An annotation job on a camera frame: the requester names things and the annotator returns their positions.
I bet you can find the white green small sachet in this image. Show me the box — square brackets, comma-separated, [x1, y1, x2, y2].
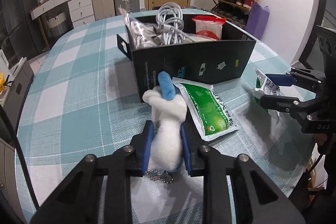
[252, 68, 281, 125]

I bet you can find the green medicine sachet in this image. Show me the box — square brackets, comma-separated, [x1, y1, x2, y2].
[172, 77, 239, 142]

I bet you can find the white plush toy keychain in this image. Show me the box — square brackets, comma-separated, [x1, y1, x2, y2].
[142, 71, 187, 184]

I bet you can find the white charging cable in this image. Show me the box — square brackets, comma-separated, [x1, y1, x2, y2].
[154, 2, 195, 46]

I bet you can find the adidas shoelace zip bag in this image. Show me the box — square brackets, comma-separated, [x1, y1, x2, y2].
[118, 6, 161, 50]

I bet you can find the white red instruction packet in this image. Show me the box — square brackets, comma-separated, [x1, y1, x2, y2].
[192, 15, 226, 40]

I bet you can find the purple bag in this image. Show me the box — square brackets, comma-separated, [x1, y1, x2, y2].
[245, 2, 270, 40]

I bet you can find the black cardboard box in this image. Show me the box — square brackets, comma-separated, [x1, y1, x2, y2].
[117, 22, 256, 95]

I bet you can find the teal checked tablecloth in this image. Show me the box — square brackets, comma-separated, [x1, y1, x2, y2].
[15, 6, 318, 224]

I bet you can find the grey side cabinet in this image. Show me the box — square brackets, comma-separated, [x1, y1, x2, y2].
[0, 56, 35, 109]

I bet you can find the grey refrigerator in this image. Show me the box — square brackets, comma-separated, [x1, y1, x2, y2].
[2, 0, 46, 60]

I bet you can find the woven laundry basket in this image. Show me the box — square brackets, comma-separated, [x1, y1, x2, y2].
[47, 12, 70, 38]

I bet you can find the white drawer desk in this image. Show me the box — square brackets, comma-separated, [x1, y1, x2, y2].
[30, 0, 96, 28]

